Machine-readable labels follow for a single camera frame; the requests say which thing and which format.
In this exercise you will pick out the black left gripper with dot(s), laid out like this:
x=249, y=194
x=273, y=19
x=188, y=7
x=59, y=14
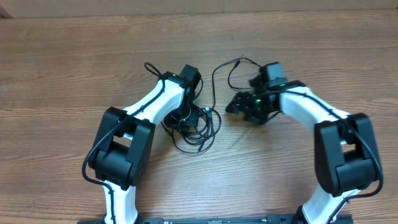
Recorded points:
x=193, y=121

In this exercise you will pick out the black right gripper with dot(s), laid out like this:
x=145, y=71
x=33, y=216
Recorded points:
x=249, y=104

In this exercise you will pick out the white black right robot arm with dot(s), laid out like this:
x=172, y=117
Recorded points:
x=346, y=158

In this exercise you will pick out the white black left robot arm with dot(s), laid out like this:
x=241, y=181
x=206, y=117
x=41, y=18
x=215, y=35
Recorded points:
x=121, y=149

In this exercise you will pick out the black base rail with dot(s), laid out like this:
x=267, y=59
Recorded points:
x=270, y=219

